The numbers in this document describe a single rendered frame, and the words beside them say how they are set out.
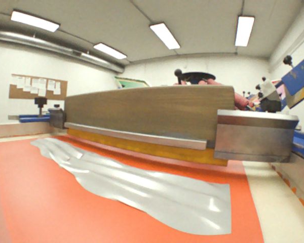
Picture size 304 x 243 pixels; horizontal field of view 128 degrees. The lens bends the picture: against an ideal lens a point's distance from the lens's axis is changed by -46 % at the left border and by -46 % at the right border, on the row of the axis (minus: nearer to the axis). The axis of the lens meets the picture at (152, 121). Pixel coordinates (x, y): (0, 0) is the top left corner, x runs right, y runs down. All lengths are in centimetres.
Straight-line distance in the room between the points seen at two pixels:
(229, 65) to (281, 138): 447
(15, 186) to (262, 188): 23
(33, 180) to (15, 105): 384
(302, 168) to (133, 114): 22
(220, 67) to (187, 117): 442
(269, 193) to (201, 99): 13
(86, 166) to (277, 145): 21
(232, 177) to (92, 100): 25
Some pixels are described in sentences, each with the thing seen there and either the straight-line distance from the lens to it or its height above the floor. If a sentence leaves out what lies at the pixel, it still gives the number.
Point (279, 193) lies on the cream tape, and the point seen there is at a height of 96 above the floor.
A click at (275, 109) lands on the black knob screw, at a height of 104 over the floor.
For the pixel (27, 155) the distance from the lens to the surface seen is 24.
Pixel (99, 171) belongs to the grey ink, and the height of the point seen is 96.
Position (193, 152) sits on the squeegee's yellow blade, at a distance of 18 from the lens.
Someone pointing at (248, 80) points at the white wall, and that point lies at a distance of 456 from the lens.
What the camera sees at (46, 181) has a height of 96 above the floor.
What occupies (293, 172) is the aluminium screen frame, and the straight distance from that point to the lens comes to 17.
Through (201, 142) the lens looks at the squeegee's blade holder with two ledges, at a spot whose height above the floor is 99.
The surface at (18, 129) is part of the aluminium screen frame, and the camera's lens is 42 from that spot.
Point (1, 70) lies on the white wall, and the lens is 408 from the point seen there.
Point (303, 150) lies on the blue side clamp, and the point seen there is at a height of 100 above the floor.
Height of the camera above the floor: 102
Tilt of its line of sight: 4 degrees down
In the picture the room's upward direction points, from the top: 2 degrees clockwise
